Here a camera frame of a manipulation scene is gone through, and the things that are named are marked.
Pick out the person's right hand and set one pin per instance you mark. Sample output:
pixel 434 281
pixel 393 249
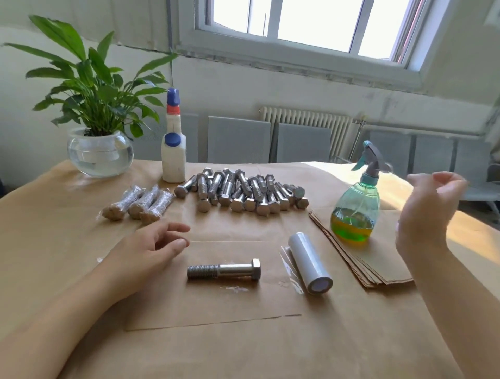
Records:
pixel 426 215

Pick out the person's left hand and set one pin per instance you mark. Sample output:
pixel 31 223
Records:
pixel 144 258

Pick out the stack of brown paper sheets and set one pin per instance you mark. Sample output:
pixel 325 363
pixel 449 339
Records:
pixel 379 258

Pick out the green spray bottle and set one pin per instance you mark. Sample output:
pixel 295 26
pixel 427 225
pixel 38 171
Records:
pixel 355 215

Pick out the grey hex bolt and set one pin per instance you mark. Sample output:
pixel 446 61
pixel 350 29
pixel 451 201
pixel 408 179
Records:
pixel 226 270

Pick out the pile of steel bolts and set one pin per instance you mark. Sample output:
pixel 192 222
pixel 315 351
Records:
pixel 242 191

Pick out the white cling film roll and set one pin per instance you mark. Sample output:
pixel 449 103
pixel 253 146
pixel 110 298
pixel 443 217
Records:
pixel 309 262

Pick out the person's left forearm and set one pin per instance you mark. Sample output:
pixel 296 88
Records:
pixel 55 336

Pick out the person's right forearm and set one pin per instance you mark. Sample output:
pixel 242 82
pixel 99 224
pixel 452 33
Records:
pixel 461 320

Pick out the grey chair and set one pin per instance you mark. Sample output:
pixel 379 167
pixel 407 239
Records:
pixel 238 140
pixel 303 144
pixel 434 154
pixel 475 164
pixel 394 148
pixel 191 140

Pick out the large brown paper table cover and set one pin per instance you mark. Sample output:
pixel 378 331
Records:
pixel 47 234

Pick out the white glue bottle blue cap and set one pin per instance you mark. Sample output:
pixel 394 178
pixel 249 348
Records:
pixel 173 160

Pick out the round glass vase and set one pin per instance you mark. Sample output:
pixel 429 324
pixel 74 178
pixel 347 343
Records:
pixel 100 154

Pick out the white radiator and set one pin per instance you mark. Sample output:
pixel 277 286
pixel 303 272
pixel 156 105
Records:
pixel 305 121

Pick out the green leafy plant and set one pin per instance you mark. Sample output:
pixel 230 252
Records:
pixel 90 78

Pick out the white framed window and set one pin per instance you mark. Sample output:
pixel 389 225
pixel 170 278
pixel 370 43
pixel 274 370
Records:
pixel 312 31

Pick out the white vertical blind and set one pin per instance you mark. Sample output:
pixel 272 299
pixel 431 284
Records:
pixel 78 15

